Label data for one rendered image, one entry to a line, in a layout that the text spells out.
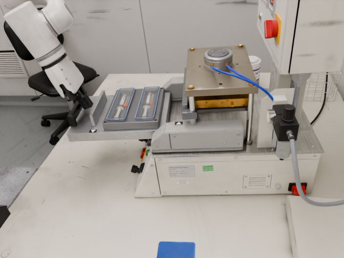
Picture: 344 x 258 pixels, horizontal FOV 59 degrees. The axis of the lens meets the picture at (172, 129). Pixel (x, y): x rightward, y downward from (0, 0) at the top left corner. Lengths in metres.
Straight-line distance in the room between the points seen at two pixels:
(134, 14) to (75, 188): 1.73
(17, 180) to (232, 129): 0.79
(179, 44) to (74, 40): 0.91
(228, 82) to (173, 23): 1.74
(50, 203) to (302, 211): 0.76
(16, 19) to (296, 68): 0.70
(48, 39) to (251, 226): 0.75
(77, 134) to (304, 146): 0.64
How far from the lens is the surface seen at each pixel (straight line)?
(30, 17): 0.92
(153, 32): 2.55
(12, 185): 1.22
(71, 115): 0.96
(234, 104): 0.83
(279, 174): 0.92
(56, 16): 0.91
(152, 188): 0.95
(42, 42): 0.92
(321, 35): 0.73
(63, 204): 1.06
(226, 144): 0.83
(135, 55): 2.66
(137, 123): 0.88
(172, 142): 0.83
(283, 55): 0.72
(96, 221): 0.97
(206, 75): 0.83
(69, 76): 0.95
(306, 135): 0.93
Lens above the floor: 1.48
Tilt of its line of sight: 36 degrees down
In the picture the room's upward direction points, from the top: 7 degrees counter-clockwise
